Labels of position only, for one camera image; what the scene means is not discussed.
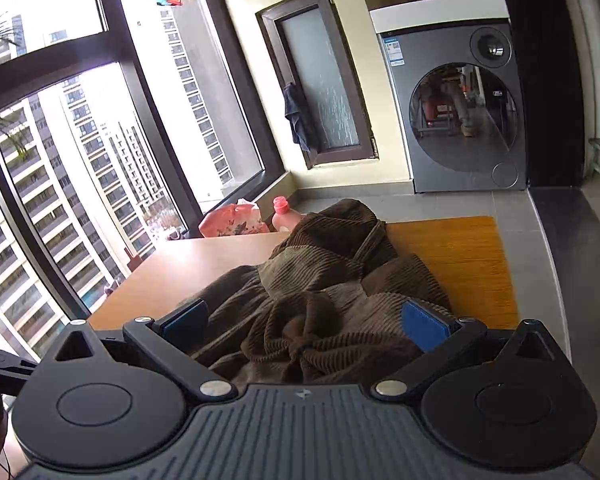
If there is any brown corduroy dotted dress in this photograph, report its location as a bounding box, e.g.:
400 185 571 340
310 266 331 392
189 200 451 389

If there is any red plastic bag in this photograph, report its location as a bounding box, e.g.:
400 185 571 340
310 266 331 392
198 198 270 238

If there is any pink bottle red cap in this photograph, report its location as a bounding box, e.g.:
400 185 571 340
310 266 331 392
272 196 303 232

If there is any dark blue hanging cloth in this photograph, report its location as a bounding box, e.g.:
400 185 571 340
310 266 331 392
283 82 315 153

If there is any grey front-load washing machine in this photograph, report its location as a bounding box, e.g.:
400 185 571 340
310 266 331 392
379 18 527 193

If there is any frosted glass brown door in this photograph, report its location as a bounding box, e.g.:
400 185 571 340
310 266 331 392
257 0 377 168

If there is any green potted plant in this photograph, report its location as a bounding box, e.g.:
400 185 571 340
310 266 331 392
0 4 31 196

